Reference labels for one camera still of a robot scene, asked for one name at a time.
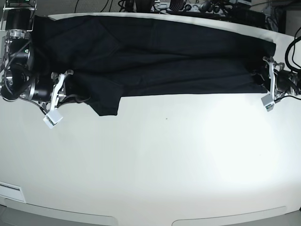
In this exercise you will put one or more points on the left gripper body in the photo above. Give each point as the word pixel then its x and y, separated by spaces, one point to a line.
pixel 282 82

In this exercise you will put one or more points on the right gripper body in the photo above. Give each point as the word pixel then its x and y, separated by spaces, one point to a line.
pixel 44 89

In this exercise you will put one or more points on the black T-shirt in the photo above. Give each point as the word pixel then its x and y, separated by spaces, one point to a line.
pixel 115 57

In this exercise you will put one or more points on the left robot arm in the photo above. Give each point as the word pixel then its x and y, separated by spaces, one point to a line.
pixel 291 65

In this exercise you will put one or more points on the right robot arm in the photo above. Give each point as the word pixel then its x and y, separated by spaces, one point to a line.
pixel 25 69

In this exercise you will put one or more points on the white label plate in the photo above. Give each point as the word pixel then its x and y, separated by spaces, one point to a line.
pixel 12 192

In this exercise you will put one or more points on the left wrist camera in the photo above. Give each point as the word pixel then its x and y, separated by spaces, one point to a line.
pixel 268 102

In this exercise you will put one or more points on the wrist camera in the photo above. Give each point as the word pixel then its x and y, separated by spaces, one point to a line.
pixel 268 102
pixel 52 118

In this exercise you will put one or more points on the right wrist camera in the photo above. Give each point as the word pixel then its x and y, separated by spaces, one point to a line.
pixel 52 118

